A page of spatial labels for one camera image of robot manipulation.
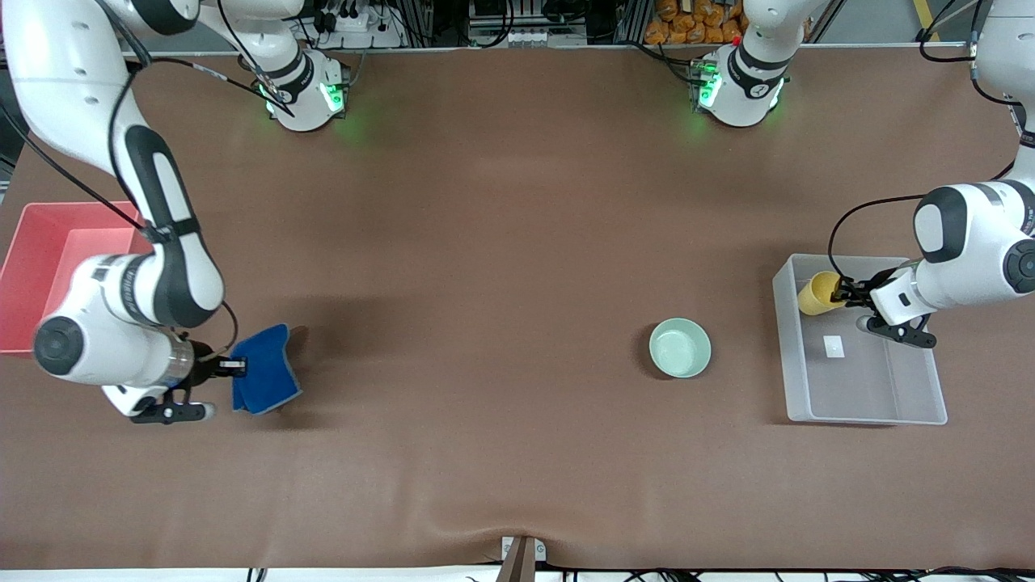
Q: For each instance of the white power strip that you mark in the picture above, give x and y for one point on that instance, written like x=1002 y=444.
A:
x=364 y=24

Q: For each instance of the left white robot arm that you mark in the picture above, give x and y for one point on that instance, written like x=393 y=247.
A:
x=978 y=242

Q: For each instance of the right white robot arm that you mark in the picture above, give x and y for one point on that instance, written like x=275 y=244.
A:
x=162 y=259

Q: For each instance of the pink plastic bin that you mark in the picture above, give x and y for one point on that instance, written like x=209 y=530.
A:
x=32 y=250

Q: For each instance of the translucent plastic bin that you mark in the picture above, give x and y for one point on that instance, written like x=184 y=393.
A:
x=865 y=388

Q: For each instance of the mint green bowl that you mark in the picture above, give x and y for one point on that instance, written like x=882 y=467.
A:
x=679 y=347

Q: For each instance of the blue cloth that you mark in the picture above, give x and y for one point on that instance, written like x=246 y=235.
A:
x=267 y=372

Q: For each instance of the yellow plastic cup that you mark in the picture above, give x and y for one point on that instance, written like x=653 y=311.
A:
x=815 y=297

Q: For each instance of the orange snack bags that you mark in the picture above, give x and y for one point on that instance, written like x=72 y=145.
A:
x=687 y=20

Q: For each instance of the metal table edge bracket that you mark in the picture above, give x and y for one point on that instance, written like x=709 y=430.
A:
x=521 y=558

